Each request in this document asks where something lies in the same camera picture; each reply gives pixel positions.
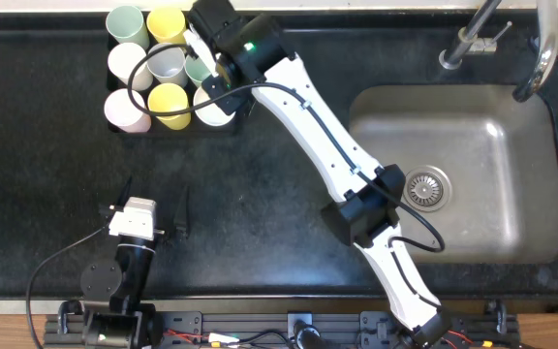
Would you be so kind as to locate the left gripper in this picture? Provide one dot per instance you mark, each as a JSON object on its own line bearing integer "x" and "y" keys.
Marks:
{"x": 165, "y": 234}

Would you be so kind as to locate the white cup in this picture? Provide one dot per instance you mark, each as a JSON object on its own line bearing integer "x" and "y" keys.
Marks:
{"x": 208, "y": 115}
{"x": 126, "y": 60}

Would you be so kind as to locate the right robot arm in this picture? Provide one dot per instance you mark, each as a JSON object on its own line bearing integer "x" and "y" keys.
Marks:
{"x": 318, "y": 131}

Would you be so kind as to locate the black tray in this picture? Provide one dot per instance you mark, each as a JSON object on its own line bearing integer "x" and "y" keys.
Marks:
{"x": 216, "y": 131}

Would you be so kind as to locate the pink cup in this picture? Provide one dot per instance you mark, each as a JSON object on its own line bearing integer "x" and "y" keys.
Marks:
{"x": 123, "y": 110}

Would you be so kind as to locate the yellow cup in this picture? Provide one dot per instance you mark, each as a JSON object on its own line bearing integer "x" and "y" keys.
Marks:
{"x": 167, "y": 99}
{"x": 165, "y": 24}

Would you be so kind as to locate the green cup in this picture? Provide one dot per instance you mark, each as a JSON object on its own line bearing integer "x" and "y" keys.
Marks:
{"x": 125, "y": 24}
{"x": 196, "y": 72}

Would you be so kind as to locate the grey cup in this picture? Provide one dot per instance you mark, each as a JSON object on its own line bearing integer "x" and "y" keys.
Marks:
{"x": 166, "y": 65}

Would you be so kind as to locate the steel sink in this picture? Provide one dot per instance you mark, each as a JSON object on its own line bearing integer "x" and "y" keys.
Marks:
{"x": 502, "y": 169}

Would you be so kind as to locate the steel tap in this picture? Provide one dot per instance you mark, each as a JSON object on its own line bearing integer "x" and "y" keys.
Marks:
{"x": 548, "y": 43}

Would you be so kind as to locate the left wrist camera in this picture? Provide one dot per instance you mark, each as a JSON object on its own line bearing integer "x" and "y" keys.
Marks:
{"x": 133, "y": 218}

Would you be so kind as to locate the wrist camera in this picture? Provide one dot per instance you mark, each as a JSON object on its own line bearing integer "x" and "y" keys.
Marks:
{"x": 201, "y": 51}
{"x": 133, "y": 218}

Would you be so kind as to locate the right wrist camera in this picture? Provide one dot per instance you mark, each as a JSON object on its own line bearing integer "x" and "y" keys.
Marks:
{"x": 201, "y": 51}

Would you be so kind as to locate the mounting rail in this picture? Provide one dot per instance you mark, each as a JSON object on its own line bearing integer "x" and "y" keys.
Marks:
{"x": 259, "y": 329}

